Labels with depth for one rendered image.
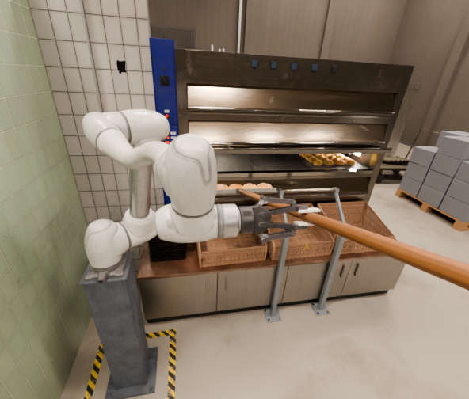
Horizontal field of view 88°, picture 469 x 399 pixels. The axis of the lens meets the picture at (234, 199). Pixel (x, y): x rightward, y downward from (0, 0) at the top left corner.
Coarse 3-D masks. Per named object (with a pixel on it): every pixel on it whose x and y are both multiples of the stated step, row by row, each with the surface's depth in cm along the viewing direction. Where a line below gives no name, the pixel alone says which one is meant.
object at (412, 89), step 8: (408, 88) 618; (416, 88) 623; (408, 96) 631; (408, 104) 642; (400, 112) 648; (408, 112) 653; (400, 120) 659; (400, 128) 670; (392, 136) 676; (400, 136) 682; (392, 144) 688; (392, 152) 701
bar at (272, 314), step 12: (264, 192) 188; (276, 192) 190; (288, 192) 193; (336, 192) 200; (288, 240) 185; (336, 252) 201; (336, 264) 207; (276, 276) 203; (276, 288) 207; (324, 288) 221; (276, 300) 214; (324, 300) 226; (264, 312) 227; (276, 312) 227; (324, 312) 230
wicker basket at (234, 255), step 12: (216, 240) 225; (228, 240) 226; (240, 240) 227; (252, 240) 229; (204, 252) 188; (216, 252) 190; (228, 252) 192; (240, 252) 195; (252, 252) 198; (264, 252) 205; (204, 264) 194; (216, 264) 196
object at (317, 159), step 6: (306, 156) 268; (312, 156) 262; (318, 156) 264; (324, 156) 266; (330, 156) 266; (336, 156) 276; (342, 156) 269; (312, 162) 255; (318, 162) 246; (324, 162) 257; (330, 162) 247; (336, 162) 252; (342, 162) 250; (348, 162) 254; (354, 162) 254
